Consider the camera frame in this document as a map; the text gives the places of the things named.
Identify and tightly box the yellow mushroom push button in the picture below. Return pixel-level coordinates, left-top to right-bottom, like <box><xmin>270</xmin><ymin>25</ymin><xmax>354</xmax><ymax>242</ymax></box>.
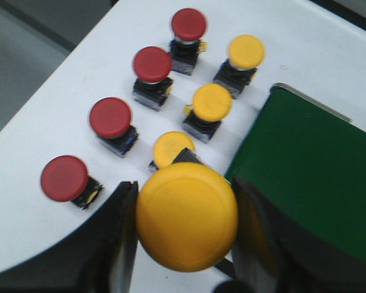
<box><xmin>213</xmin><ymin>34</ymin><xmax>265</xmax><ymax>98</ymax></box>
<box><xmin>182</xmin><ymin>83</ymin><xmax>232</xmax><ymax>143</ymax></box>
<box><xmin>135</xmin><ymin>148</ymin><xmax>238</xmax><ymax>272</ymax></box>
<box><xmin>148</xmin><ymin>131</ymin><xmax>195</xmax><ymax>172</ymax></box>

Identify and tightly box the green conveyor belt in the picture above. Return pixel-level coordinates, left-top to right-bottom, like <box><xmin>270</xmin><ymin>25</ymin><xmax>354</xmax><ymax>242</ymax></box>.
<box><xmin>226</xmin><ymin>83</ymin><xmax>366</xmax><ymax>262</ymax></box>

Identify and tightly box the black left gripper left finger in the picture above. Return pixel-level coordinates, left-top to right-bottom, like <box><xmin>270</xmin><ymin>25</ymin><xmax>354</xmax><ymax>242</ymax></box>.
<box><xmin>0</xmin><ymin>181</ymin><xmax>138</xmax><ymax>292</ymax></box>

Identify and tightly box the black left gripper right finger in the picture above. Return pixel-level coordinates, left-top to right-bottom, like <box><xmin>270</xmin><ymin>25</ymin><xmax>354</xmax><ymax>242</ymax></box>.
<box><xmin>231</xmin><ymin>176</ymin><xmax>366</xmax><ymax>292</ymax></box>

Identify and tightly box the red mushroom push button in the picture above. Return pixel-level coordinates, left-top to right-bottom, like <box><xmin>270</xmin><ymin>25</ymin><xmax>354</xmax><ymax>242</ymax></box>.
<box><xmin>132</xmin><ymin>46</ymin><xmax>173</xmax><ymax>111</ymax></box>
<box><xmin>40</xmin><ymin>155</ymin><xmax>103</xmax><ymax>210</ymax></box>
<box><xmin>169</xmin><ymin>8</ymin><xmax>207</xmax><ymax>76</ymax></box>
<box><xmin>88</xmin><ymin>97</ymin><xmax>139</xmax><ymax>157</ymax></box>

